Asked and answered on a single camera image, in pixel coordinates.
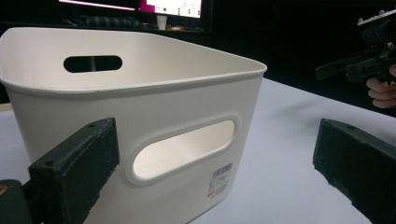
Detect computer monitor with pink window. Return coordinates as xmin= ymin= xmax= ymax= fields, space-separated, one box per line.
xmin=138 ymin=0 xmax=214 ymax=32

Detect white plastic storage basket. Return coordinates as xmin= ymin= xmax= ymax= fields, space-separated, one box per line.
xmin=0 ymin=26 xmax=268 ymax=224

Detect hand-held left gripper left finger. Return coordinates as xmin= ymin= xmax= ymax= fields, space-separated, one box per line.
xmin=27 ymin=117 xmax=121 ymax=224

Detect dark computer monitor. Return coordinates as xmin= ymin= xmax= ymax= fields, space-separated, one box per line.
xmin=58 ymin=0 xmax=139 ymax=11

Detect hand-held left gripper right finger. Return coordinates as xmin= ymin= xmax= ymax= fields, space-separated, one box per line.
xmin=312 ymin=118 xmax=396 ymax=224

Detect white paper cup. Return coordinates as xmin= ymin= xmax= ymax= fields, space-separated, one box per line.
xmin=156 ymin=14 xmax=168 ymax=31

